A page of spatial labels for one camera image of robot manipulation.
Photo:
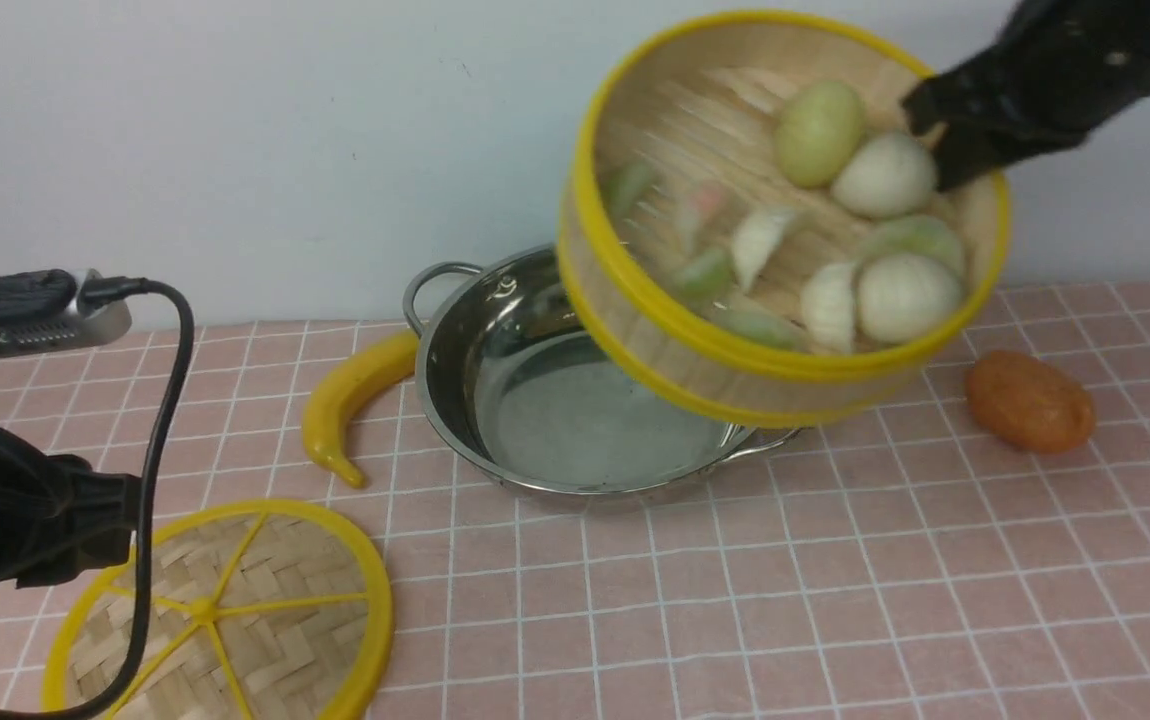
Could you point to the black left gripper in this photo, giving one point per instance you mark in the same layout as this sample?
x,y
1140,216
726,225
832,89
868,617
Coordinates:
x,y
59,517

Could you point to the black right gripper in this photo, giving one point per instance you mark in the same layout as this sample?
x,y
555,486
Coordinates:
x,y
1056,72

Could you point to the woven bamboo steamer lid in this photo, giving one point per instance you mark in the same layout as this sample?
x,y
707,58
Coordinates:
x,y
264,609

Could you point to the yellow-rimmed bamboo steamer basket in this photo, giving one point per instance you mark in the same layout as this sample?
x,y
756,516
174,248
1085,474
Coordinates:
x,y
698,102

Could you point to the stainless steel pot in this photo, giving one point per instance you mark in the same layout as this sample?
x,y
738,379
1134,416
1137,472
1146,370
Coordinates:
x,y
514,383

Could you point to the white garlic bun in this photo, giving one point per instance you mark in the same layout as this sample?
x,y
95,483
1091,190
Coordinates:
x,y
892,174

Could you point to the pale green dumpling piece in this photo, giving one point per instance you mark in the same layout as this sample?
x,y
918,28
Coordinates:
x,y
918,234

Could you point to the white onion bun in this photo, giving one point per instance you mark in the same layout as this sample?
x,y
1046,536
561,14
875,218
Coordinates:
x,y
904,296

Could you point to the brown potato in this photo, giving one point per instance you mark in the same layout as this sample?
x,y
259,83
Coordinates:
x,y
1029,404

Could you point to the white dumpling wedge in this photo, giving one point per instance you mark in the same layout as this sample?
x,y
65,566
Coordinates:
x,y
757,238

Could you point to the yellow banana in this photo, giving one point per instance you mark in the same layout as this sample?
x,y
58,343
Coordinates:
x,y
344,392

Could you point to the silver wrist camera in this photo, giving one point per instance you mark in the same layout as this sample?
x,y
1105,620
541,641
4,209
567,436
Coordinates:
x,y
44,312

